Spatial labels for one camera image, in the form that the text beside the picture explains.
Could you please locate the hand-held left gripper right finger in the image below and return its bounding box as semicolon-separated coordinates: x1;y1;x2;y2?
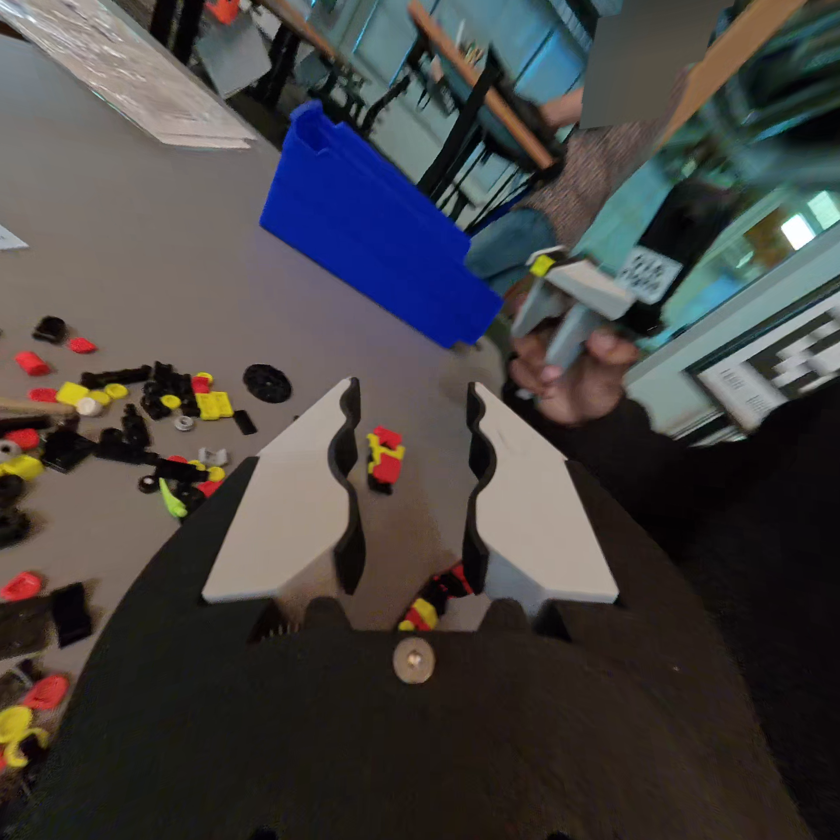
462;382;620;605

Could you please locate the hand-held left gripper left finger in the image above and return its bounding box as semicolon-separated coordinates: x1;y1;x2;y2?
202;377;366;605

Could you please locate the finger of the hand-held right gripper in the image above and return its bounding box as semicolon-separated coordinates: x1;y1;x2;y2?
543;257;639;373
512;247;571;337

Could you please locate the red yellow black lego assembly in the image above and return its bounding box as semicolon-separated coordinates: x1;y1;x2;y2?
366;425;406;495
398;562;475;633

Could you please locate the pile of loose lego pieces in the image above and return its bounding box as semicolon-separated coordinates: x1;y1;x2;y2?
0;315;258;788

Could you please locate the black round lego plate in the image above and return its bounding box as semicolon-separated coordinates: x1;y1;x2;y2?
243;364;293;403

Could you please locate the person's right hand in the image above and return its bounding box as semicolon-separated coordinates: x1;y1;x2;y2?
508;328;641;426

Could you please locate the framed black white marker sign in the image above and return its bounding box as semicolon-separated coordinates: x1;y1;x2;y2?
686;289;840;437

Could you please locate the blue plastic bin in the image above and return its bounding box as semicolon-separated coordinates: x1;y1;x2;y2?
259;100;505;349

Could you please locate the wooden beam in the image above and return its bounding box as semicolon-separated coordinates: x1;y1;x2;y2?
656;0;809;155

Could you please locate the black office chair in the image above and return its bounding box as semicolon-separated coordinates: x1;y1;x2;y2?
295;59;421;132

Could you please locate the plastic covered paper sheet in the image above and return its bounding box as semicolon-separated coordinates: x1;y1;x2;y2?
0;0;257;151

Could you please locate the black frame wooden top desk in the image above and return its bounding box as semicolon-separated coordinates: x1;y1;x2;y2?
252;0;368;109
407;0;565;217

